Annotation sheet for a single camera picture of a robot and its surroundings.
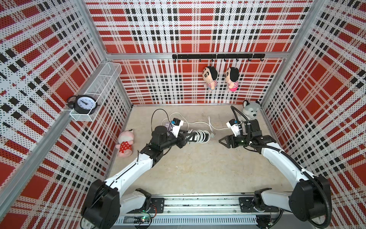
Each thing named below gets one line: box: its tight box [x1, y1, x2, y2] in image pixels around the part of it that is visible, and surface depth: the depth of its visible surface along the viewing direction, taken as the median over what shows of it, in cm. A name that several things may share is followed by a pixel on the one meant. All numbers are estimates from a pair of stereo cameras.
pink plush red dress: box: [115, 129, 135, 157], surface depth 94 cm
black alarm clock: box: [66, 94, 101, 115], surface depth 64 cm
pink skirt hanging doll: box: [224, 66, 240, 92], surface depth 96 cm
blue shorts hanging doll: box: [202, 65, 218, 91], surface depth 95 cm
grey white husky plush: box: [242, 100, 262, 121], surface depth 95 cm
